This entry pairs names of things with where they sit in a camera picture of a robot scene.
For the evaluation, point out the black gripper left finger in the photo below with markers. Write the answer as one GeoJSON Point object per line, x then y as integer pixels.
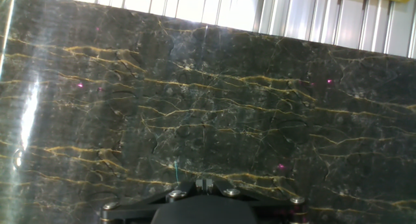
{"type": "Point", "coordinates": [136, 211]}

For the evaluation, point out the black marble pattern mat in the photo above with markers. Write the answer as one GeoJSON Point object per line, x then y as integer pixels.
{"type": "Point", "coordinates": [227, 104]}

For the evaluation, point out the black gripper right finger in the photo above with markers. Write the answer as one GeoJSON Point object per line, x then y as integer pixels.
{"type": "Point", "coordinates": [276, 209]}

